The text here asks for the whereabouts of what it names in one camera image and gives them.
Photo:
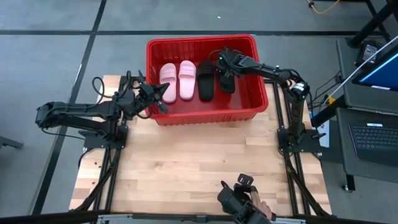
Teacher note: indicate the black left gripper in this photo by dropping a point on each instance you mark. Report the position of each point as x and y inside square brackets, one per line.
[140, 99]

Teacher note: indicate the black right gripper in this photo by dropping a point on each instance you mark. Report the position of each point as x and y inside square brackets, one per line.
[239, 63]

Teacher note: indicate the black slide sandal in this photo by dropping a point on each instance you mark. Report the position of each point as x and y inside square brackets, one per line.
[227, 84]
[206, 81]

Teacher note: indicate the pink slide sandal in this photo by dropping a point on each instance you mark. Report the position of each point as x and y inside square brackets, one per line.
[169, 76]
[187, 81]

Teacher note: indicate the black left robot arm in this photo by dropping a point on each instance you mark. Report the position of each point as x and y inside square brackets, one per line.
[77, 110]

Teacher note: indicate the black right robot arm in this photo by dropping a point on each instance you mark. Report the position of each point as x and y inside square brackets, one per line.
[295, 109]

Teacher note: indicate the red plastic bin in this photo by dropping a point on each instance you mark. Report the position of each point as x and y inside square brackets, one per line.
[217, 115]

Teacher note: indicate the grey desk cart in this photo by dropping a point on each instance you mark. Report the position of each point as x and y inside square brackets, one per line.
[351, 93]

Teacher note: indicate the black power adapter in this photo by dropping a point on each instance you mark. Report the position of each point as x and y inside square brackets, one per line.
[368, 51]

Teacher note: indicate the person's hand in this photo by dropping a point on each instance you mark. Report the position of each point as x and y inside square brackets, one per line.
[262, 207]

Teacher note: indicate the black stand leg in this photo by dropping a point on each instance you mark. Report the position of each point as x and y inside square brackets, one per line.
[370, 26]

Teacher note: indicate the grey furniture foot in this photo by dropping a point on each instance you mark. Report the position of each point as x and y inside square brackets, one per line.
[11, 143]

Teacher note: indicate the monitor with blue screen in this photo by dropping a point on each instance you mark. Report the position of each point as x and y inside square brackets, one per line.
[382, 74]

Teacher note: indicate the black laptop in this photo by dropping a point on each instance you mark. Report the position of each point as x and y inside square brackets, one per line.
[373, 140]

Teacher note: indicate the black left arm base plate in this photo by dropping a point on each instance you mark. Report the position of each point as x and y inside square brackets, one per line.
[102, 141]

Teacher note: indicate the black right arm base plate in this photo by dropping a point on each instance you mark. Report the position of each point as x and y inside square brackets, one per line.
[306, 143]

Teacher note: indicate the black device with bracket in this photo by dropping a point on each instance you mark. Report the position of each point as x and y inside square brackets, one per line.
[233, 200]

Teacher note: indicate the black frame crossbar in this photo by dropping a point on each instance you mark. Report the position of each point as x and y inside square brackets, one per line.
[62, 217]

